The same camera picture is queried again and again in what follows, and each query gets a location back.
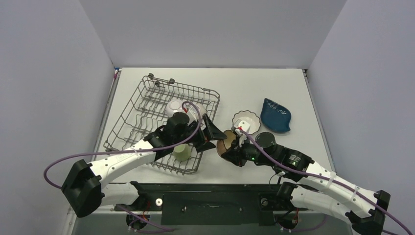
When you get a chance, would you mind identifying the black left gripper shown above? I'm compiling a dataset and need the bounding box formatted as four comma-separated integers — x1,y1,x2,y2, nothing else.
174,115,227,153

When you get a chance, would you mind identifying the tan brown bowl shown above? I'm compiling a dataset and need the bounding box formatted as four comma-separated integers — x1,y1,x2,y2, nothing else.
216,130,236,157

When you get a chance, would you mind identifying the green mug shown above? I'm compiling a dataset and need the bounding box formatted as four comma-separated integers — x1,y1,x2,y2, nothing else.
172,143,191,162

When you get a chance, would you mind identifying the white scalloped bowl black rim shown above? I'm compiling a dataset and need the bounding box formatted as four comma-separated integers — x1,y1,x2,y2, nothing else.
232,110,261,135

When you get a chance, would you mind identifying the plain white bowl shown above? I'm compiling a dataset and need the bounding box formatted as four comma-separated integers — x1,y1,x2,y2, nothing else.
165,99,184,118

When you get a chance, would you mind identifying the blue leaf-shaped dish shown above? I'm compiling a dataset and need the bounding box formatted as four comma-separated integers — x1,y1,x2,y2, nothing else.
260,98,292,133

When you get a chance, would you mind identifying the small white lobed bowl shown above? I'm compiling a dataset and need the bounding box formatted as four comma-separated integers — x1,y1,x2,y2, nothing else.
192,103,206,120

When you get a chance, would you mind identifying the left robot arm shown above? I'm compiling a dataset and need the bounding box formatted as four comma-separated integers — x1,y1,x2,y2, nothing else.
61,113,227,218

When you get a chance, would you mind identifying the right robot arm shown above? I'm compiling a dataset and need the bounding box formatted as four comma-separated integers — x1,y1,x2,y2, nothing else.
218,129,391,235

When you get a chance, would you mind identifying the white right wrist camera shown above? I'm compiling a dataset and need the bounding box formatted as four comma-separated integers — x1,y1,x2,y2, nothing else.
233,119,251,147

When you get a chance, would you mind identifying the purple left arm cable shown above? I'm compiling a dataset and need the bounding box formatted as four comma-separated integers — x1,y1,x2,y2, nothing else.
43,101,202,234

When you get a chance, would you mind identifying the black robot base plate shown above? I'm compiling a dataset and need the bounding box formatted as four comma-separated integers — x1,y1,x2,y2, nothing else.
111,182,296,226

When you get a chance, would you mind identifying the grey wire dish rack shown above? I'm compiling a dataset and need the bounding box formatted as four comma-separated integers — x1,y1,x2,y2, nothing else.
103,73,221,175

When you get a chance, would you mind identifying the aluminium table edge rail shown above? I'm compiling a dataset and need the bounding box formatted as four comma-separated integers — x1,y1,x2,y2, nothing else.
302,69,318,115

